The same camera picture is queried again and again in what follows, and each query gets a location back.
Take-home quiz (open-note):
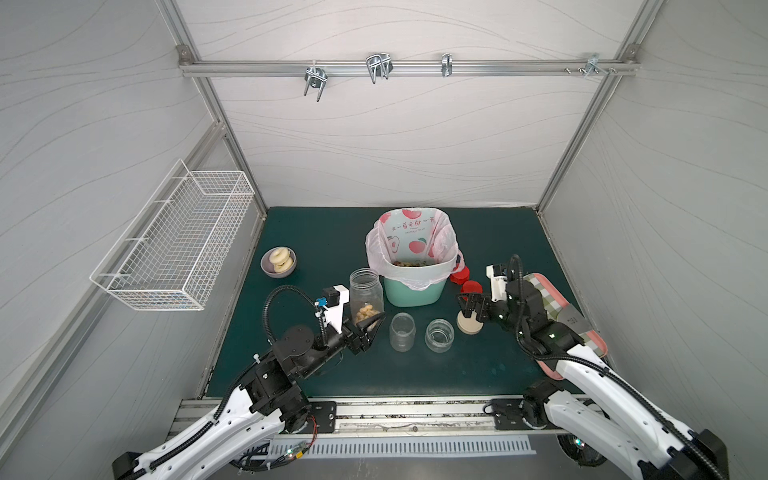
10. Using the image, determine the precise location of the red jar lid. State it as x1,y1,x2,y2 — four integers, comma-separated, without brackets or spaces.
449,266,470,285
460,280,484,294

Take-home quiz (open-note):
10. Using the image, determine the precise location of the red lid peanut jar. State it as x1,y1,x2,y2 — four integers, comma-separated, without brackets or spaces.
389,312,416,353
349,268,384,324

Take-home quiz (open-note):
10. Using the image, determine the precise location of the beige lid glass peanut jar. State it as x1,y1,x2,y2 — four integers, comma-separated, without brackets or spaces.
425,319,455,353

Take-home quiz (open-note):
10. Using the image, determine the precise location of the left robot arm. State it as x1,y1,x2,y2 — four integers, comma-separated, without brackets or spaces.
112,285,386,479

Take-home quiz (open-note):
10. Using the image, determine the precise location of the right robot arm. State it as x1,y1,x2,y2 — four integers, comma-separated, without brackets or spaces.
457,256,729,479

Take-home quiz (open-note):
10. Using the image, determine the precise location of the green checkered cloth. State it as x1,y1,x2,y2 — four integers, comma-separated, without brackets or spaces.
527,275,607,358

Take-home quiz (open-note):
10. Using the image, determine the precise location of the grey bowl with buns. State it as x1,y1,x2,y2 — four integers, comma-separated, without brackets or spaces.
260,246,297,279

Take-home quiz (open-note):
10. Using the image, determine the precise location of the white vent strip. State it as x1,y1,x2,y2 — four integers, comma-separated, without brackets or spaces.
304,435,536,460

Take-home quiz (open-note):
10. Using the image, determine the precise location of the metal hook clamp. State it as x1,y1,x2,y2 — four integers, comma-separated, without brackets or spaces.
365,53,393,84

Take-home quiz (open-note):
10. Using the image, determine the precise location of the metal u-bolt clamp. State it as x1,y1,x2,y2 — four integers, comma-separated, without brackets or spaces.
303,66,328,102

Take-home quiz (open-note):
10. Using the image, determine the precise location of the aluminium crossbar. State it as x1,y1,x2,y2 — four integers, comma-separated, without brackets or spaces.
180,57,641,78

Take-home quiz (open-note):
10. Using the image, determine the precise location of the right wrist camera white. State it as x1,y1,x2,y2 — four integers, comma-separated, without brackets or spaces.
486,264,509,302

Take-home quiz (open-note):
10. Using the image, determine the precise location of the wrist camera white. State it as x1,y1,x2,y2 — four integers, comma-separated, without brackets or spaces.
314,285,350,334
486,264,509,302

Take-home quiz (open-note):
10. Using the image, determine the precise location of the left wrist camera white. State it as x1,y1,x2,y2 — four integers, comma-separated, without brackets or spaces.
314,285,350,334

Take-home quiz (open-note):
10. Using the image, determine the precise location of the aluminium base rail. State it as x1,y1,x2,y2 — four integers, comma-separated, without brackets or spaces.
167,392,601,436

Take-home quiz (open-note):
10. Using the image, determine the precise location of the white wire basket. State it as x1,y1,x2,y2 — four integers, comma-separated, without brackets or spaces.
90,159,254,311

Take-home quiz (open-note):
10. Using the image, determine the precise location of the small metal ring clamp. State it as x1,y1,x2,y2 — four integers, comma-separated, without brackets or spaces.
441,53,453,78

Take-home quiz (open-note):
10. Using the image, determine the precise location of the metal bracket clamp right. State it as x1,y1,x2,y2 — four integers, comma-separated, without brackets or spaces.
563,54,618,78

